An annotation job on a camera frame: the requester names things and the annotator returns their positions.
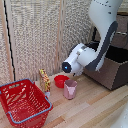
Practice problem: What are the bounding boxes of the red bowl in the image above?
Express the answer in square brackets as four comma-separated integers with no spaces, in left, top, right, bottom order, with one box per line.
[53,74,71,89]

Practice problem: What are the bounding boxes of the yellow red snack box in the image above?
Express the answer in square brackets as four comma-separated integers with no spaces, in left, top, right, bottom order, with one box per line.
[38,68,52,93]

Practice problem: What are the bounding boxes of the pink cup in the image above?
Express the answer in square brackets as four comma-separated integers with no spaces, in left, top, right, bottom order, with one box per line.
[63,79,78,100]

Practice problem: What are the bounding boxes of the beige woven folding screen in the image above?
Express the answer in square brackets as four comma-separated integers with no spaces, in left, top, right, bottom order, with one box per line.
[0,0,128,86]

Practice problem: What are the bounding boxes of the red plastic shopping basket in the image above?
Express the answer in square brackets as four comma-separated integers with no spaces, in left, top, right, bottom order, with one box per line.
[0,78,54,128]

